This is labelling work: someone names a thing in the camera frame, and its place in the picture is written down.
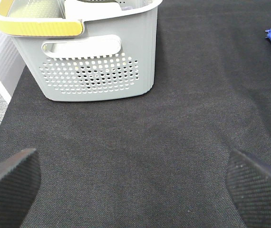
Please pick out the grey perforated plastic basket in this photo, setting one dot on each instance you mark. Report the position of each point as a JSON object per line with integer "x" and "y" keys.
{"x": 85, "y": 50}

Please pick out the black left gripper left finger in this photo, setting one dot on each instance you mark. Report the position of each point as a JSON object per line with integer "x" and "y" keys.
{"x": 20, "y": 179}

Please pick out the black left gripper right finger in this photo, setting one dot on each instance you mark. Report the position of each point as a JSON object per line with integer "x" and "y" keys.
{"x": 248, "y": 180}

